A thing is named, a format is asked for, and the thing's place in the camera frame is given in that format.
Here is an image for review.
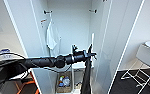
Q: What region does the white clothes hanger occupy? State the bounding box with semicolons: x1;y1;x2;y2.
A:
89;32;96;56
47;13;55;26

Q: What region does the white round container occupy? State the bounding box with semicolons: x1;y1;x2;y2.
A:
62;77;71;86

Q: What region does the white hanging shirt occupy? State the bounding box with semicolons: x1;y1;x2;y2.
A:
45;20;61;52

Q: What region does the white wardrobe carcass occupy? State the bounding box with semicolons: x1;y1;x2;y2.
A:
30;0;105;94

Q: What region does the orange and white warning sticker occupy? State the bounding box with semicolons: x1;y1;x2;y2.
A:
39;18;47;26

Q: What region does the white wire drying rack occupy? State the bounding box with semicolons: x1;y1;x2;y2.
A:
120;65;150;94

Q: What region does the dark clothes rail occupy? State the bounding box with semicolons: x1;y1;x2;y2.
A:
88;8;98;14
43;10;53;15

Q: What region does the orange folding stand frame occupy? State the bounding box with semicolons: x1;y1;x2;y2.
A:
14;77;41;94

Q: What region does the white wall sign blue print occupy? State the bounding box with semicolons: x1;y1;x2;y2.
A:
0;47;13;60

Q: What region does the thin black cable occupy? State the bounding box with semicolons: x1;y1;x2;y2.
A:
0;51;75;94

